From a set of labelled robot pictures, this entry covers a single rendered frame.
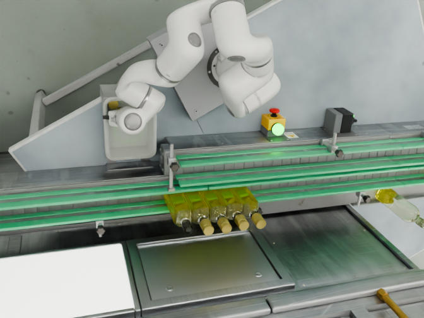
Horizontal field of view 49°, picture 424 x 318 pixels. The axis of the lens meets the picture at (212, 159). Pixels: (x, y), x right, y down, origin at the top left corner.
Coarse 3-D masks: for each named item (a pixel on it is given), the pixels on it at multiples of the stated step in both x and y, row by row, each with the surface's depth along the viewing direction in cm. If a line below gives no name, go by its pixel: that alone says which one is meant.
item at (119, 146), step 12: (108, 108) 158; (108, 120) 159; (108, 132) 154; (120, 132) 163; (144, 132) 165; (108, 144) 156; (120, 144) 164; (132, 144) 166; (144, 144) 167; (108, 156) 157; (120, 156) 159; (132, 156) 160; (144, 156) 161
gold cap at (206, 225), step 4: (204, 220) 145; (208, 220) 145; (200, 224) 145; (204, 224) 143; (208, 224) 143; (204, 228) 142; (208, 228) 142; (212, 228) 143; (204, 232) 142; (208, 232) 143; (212, 232) 143
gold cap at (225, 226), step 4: (220, 220) 146; (224, 220) 146; (220, 224) 145; (224, 224) 144; (228, 224) 144; (220, 228) 145; (224, 228) 144; (228, 228) 144; (224, 232) 145; (228, 232) 145
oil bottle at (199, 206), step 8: (184, 192) 159; (192, 192) 158; (200, 192) 159; (192, 200) 154; (200, 200) 154; (192, 208) 149; (200, 208) 149; (208, 208) 150; (192, 216) 150; (208, 216) 149
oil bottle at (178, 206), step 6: (168, 198) 156; (174, 198) 154; (180, 198) 155; (168, 204) 156; (174, 204) 151; (180, 204) 151; (186, 204) 151; (174, 210) 148; (180, 210) 148; (186, 210) 148; (174, 216) 148; (180, 216) 146; (186, 216) 147; (174, 222) 149
